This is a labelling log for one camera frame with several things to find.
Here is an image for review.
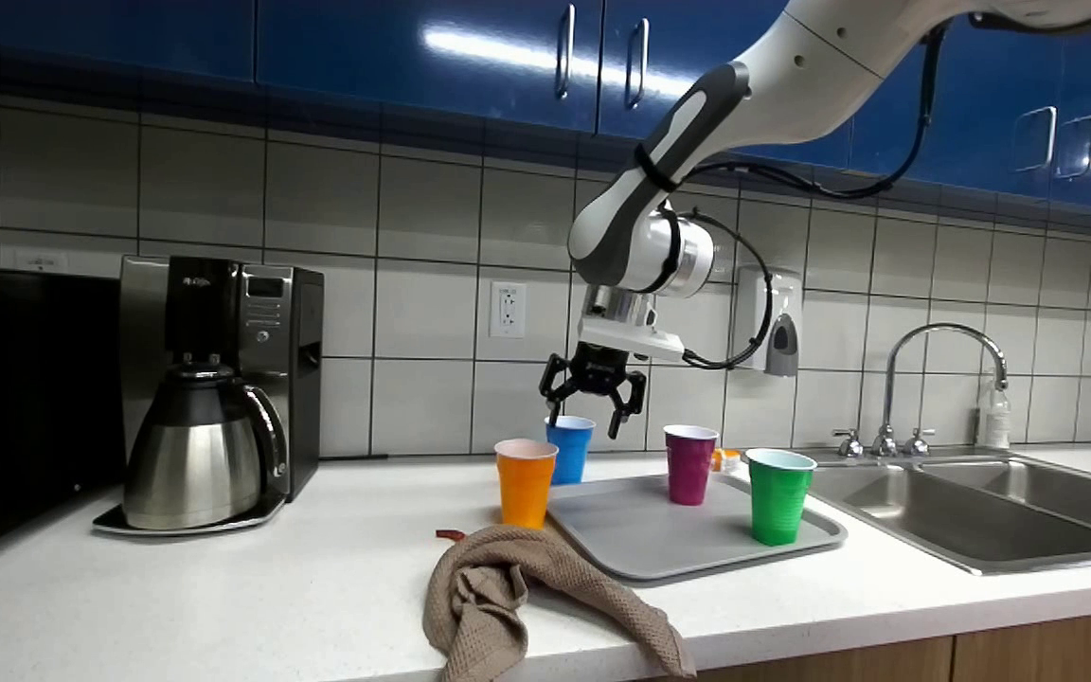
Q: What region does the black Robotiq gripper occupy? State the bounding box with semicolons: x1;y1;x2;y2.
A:
537;341;651;445

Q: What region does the blue plastic cup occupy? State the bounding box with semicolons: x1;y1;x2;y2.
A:
541;413;600;490

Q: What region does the orange plastic cup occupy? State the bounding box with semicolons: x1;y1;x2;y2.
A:
490;437;560;536

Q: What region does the purple plastic cup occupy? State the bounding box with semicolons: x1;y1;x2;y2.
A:
665;422;721;507

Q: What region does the green plastic cup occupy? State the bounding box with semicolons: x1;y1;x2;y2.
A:
743;449;819;548

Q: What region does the grey plastic tray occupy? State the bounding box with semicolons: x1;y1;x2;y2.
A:
541;468;852;586

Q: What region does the brown cloth towel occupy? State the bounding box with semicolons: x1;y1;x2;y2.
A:
420;523;701;682

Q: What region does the black steel coffee maker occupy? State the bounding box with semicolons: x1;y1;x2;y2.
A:
86;253;327;543

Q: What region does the chrome gooseneck faucet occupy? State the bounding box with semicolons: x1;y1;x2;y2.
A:
878;319;1017;457

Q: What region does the steel coffee carafe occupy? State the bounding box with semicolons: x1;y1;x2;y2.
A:
120;368;290;529

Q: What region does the dish soap bottle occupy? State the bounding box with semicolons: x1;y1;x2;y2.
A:
975;374;1017;454

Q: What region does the stainless steel double sink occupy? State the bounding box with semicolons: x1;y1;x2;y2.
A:
807;449;1091;580

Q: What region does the wooden base cabinet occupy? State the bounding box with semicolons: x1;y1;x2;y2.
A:
681;604;1091;682

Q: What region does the black microwave oven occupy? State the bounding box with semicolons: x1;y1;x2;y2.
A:
0;262;125;561

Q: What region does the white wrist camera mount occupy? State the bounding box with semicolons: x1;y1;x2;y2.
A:
576;319;691;365

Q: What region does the white wall outlet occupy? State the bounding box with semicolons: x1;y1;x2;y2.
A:
490;277;531;341

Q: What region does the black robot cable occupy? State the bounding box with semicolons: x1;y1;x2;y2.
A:
665;22;956;374

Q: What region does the silver cabinet door handle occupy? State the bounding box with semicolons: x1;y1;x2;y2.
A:
1062;109;1091;181
1017;104;1062;164
623;10;651;114
555;0;576;108

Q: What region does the blue wall cabinet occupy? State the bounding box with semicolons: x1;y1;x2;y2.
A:
0;0;1091;224

